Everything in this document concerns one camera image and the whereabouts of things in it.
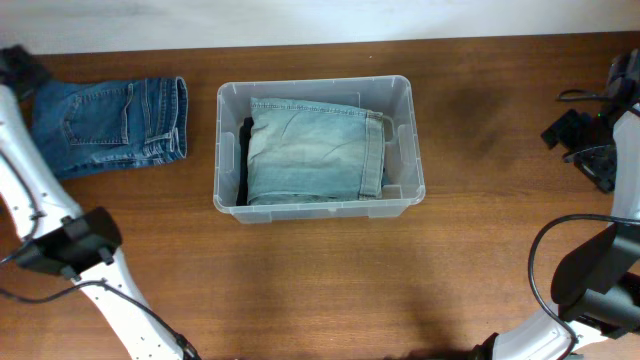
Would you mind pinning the dark blue jeans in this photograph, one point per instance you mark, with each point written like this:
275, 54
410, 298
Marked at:
86, 129

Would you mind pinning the light blue jeans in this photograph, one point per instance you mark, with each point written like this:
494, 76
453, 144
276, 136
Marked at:
307, 152

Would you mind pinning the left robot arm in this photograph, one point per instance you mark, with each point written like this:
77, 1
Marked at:
59, 238

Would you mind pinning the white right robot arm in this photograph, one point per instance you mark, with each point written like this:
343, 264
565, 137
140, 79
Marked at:
594, 294

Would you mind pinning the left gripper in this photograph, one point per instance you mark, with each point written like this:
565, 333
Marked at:
22, 74

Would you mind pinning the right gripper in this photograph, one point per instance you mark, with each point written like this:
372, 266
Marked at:
561, 129

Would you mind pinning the large black garment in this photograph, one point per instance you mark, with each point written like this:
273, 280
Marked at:
244, 142

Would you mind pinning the clear plastic storage bin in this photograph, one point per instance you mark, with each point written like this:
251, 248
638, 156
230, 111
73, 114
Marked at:
390, 94

